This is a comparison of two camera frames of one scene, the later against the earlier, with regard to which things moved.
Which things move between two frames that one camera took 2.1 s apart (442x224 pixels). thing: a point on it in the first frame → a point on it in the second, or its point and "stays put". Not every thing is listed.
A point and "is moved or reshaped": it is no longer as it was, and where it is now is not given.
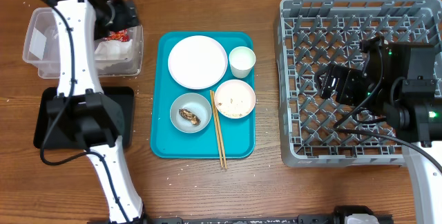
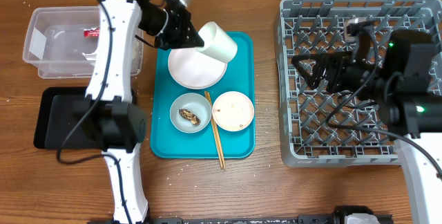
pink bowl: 234,99 is moved or reshaped
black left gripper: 130,18 → 179,39
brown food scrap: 189,116 stays put
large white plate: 197,62 stays put
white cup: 242,59 → 217,43
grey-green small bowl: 190,113 stays put
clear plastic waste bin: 120,53 stays put
